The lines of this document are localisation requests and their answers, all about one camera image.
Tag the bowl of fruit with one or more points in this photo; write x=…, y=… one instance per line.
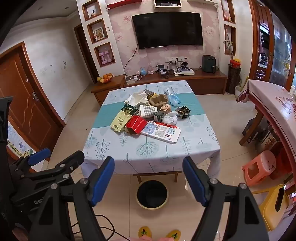
x=105, y=78

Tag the dark wrapper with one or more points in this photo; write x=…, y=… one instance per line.
x=183, y=111

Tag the round black trash bin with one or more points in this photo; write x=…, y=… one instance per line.
x=151, y=194

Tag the person's right leg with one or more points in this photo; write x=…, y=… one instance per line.
x=165, y=239

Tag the low wooden side cabinet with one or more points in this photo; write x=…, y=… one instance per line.
x=104, y=91

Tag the white set-top box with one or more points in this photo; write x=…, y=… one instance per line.
x=185, y=72

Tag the dark column stand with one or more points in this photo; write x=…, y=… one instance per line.
x=233, y=80

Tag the blue round ornament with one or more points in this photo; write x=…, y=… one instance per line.
x=143, y=71

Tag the brown pulp cup carrier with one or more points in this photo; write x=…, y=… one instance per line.
x=158, y=100

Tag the pink plastic stool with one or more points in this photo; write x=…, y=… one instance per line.
x=260, y=165

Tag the long wooden TV cabinet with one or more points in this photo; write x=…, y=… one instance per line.
x=203, y=82

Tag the dark wooden door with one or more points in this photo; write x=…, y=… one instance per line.
x=83, y=53

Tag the red and yellow container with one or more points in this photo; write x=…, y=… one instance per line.
x=235, y=63

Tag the small beige cardboard piece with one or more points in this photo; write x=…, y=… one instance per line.
x=165, y=107

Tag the dining table with pink cloth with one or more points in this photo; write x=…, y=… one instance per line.
x=270, y=97

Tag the white paper bag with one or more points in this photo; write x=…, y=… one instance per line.
x=136, y=98

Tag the white wall shelf box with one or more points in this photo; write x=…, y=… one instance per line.
x=166, y=4

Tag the yellow plastic stool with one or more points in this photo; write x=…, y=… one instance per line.
x=272, y=206

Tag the white bucket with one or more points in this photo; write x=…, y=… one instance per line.
x=239, y=92

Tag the white printed box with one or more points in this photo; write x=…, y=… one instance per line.
x=161, y=133

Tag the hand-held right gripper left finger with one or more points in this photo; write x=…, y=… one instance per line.
x=103, y=183

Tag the wood framed glass sliding door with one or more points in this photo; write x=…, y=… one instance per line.
x=277, y=41

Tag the phone on stand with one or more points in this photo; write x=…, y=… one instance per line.
x=184, y=66

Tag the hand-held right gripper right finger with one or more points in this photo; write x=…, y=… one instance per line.
x=194, y=183

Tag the pink dumbbells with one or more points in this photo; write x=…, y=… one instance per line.
x=106, y=58

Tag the red packet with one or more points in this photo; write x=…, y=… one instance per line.
x=137, y=125

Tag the brown wooden door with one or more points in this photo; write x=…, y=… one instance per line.
x=27, y=99

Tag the black wall television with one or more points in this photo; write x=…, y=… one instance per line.
x=166, y=30

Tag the colourful printed board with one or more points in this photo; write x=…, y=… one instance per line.
x=18, y=143

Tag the wooden table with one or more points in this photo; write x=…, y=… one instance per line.
x=157, y=173

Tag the checkered box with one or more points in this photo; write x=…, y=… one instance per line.
x=148, y=111

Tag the pink small ornament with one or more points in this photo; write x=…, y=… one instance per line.
x=151, y=70

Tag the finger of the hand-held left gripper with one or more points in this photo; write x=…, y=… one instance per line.
x=40, y=155
x=71, y=161

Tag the leaf print tablecloth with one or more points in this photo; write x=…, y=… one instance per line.
x=143, y=150

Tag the small dark green carton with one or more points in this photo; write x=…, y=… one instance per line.
x=159, y=115

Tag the cardboard boxes under dining table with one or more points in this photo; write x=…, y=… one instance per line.
x=261, y=134

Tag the framed picture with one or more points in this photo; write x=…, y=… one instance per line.
x=98, y=33

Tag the white plastic bag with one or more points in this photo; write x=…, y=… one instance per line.
x=170, y=119

